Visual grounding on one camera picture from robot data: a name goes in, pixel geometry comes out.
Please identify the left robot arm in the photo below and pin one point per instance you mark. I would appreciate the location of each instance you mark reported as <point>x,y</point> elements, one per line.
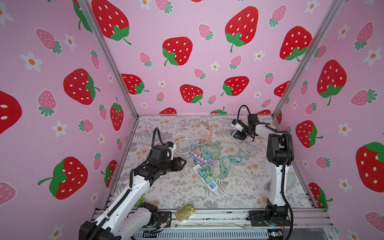
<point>119,221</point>

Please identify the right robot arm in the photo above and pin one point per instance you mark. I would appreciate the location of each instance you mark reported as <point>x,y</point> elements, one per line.
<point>280,155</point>

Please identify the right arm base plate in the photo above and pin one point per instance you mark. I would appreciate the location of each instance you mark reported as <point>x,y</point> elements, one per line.
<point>259,219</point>

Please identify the white blue power strip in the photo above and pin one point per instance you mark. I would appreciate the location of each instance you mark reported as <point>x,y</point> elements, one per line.
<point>208,181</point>

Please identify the green snack packet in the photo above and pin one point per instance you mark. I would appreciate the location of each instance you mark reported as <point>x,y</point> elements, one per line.
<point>140,201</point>

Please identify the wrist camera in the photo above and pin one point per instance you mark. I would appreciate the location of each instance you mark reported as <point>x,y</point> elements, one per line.
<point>171,149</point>
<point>238,124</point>

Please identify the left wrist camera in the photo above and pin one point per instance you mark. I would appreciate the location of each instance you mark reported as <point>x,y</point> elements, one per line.
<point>171,149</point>

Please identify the purple power strip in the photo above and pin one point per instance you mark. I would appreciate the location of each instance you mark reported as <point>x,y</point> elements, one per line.
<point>210,162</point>

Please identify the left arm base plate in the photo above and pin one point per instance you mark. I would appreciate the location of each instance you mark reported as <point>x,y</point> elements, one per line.
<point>162,219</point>

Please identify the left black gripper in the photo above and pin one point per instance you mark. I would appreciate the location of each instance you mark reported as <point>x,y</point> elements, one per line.
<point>178,166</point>

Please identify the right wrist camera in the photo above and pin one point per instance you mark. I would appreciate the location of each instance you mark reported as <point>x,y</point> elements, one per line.
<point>238,124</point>

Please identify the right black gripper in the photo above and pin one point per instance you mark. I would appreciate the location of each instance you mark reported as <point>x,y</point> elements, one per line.
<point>240,135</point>

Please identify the gold sardine tin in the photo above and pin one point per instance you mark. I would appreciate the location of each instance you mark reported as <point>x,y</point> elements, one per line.
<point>185,212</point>

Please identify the pale green soap box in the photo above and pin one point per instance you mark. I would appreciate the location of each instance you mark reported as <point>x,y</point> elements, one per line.
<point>289,181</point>

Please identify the clear plastic small box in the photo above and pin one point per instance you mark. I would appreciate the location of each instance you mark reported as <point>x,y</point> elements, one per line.
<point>148,129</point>

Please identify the aluminium front rail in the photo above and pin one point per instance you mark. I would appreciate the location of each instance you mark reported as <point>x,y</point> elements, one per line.
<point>232,225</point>

